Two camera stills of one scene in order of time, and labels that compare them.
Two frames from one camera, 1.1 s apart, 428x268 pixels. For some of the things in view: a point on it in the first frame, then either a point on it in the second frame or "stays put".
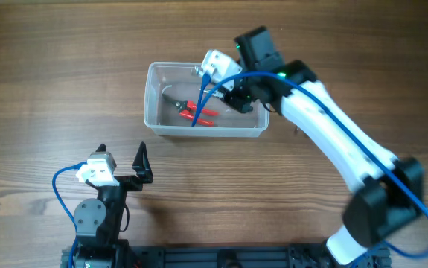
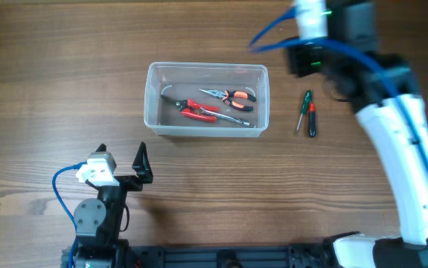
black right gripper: x=242 y=103 → x=302 y=60
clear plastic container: x=179 y=103 stays put
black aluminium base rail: x=234 y=256 stays put
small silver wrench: x=199 y=71 → x=245 y=122
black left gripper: x=144 y=171 stays put
